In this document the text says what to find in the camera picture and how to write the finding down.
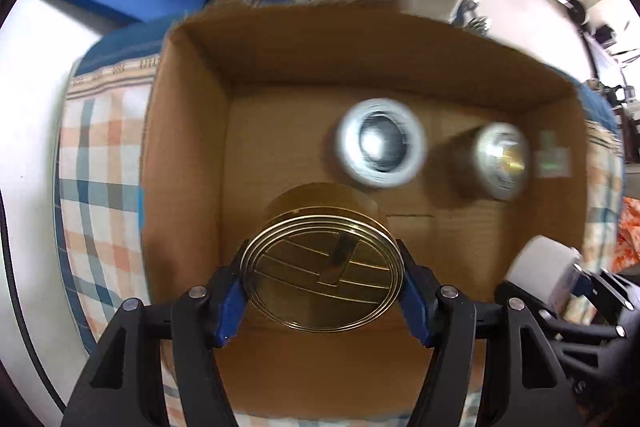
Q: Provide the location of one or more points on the cardboard box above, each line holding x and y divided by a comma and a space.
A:
245, 106

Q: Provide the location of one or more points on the white black lid jar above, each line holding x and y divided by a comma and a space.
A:
380, 143

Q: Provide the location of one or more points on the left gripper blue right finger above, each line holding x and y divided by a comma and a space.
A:
523, 382

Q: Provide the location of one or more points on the white round jar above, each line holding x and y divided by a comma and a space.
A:
547, 270

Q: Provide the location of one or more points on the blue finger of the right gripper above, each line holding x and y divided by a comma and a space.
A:
557, 330
617, 303

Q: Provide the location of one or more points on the orange white cloth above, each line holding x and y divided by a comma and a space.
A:
627, 249

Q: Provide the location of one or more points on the plaid tablecloth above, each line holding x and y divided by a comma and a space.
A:
99, 167

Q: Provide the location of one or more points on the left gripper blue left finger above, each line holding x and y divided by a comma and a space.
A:
122, 383

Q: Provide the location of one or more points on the gold round tin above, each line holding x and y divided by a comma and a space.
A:
324, 261

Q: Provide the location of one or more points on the silver round tin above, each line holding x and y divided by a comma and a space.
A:
489, 162

